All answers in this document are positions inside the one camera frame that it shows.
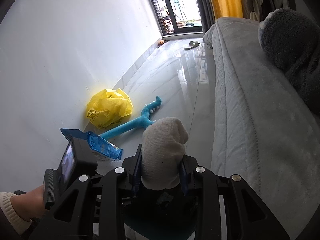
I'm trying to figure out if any person's left hand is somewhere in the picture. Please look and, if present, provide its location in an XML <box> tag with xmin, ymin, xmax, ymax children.
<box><xmin>10</xmin><ymin>185</ymin><xmax>46</xmax><ymax>221</ymax></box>

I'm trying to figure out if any green slipper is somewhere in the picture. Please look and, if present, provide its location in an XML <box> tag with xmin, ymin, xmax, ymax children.
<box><xmin>184</xmin><ymin>41</ymin><xmax>200</xmax><ymax>50</ymax></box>

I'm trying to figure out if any blue cat food bag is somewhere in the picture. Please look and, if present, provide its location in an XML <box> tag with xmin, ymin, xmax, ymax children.
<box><xmin>60</xmin><ymin>128</ymin><xmax>123</xmax><ymax>160</ymax></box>

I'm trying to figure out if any pale grey bed cover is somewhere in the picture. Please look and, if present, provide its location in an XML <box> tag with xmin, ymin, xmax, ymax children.
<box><xmin>206</xmin><ymin>17</ymin><xmax>319</xmax><ymax>239</ymax></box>

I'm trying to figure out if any dark grey fleece blanket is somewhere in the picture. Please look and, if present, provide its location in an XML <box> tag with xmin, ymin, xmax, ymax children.
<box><xmin>258</xmin><ymin>9</ymin><xmax>319</xmax><ymax>115</ymax></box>

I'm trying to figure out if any blue plush octopus toy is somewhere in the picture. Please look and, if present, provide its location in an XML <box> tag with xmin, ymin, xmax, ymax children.
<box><xmin>100</xmin><ymin>96</ymin><xmax>162</xmax><ymax>140</ymax></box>

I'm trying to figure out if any cream knit sleeve cuff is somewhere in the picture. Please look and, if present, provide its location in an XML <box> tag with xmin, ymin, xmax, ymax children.
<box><xmin>1</xmin><ymin>192</ymin><xmax>32</xmax><ymax>235</ymax></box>

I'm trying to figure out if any white balled sock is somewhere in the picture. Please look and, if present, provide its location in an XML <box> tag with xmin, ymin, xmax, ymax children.
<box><xmin>142</xmin><ymin>117</ymin><xmax>189</xmax><ymax>191</ymax></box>

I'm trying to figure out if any black framed glass door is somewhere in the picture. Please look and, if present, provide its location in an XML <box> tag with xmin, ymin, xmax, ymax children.
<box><xmin>150</xmin><ymin>0</ymin><xmax>202</xmax><ymax>36</ymax></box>

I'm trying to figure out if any yellow crumpled plastic bag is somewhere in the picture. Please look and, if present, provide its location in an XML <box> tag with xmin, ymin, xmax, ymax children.
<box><xmin>86</xmin><ymin>88</ymin><xmax>133</xmax><ymax>129</ymax></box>

